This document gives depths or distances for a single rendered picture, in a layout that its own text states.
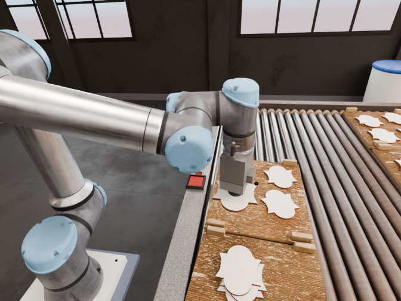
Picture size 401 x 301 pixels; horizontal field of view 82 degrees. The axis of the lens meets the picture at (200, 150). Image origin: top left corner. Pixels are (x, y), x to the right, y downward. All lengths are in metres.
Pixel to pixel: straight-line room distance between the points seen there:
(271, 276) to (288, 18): 3.54
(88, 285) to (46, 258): 0.17
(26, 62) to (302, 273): 0.83
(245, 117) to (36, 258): 0.55
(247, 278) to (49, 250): 0.49
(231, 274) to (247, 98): 0.47
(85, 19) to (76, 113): 4.18
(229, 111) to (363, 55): 3.92
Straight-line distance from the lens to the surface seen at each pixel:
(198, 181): 0.99
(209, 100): 0.48
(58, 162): 0.66
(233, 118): 0.48
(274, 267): 0.77
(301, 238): 0.82
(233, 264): 0.72
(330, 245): 0.88
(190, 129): 0.35
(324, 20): 4.02
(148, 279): 1.83
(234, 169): 0.55
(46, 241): 0.67
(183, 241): 0.82
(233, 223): 0.83
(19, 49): 0.59
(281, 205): 0.90
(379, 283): 0.87
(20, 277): 2.24
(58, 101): 0.40
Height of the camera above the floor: 1.59
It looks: 34 degrees down
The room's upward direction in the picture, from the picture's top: 3 degrees counter-clockwise
